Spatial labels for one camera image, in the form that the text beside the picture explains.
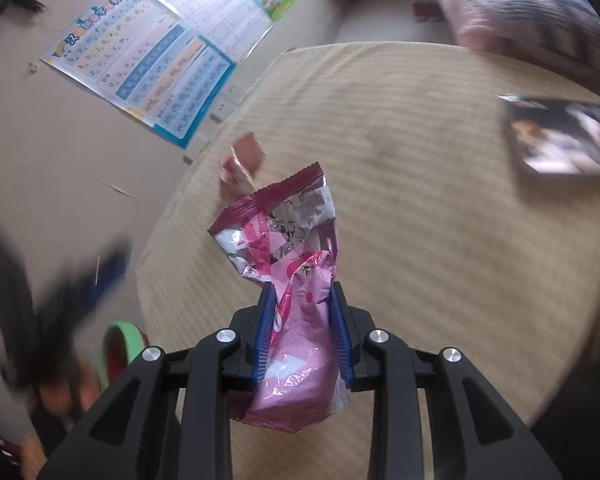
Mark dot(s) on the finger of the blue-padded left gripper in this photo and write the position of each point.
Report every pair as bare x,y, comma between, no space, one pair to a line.
231,360

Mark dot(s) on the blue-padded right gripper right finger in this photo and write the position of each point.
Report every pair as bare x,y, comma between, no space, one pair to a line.
372,359

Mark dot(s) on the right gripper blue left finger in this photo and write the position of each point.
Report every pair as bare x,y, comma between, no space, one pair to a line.
110,269

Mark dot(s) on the pink foil snack bag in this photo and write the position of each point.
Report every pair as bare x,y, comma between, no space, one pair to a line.
285,236

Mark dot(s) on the red white wrapper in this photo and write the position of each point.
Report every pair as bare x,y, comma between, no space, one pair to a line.
238,169

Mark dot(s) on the green-rimmed red trash bin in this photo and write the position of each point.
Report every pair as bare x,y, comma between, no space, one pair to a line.
121,344

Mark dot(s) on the person's left hand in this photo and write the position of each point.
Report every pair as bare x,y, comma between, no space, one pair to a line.
59,400

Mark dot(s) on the beige checkered tablecloth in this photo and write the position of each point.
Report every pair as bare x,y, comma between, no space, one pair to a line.
443,238

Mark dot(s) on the smartphone playing video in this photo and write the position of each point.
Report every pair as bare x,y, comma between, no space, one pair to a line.
553,137

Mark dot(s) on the red shoes pair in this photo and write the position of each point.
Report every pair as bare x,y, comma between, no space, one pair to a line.
427,11

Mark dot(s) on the blue plaid bed quilt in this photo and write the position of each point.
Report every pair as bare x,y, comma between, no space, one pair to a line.
564,31

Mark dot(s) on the white double wall socket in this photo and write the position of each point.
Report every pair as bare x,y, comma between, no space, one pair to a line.
226,102

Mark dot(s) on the blue pinyin wall poster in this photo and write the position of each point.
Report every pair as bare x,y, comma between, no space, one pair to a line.
145,60

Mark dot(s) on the white chart wall poster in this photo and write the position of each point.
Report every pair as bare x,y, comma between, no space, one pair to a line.
235,27

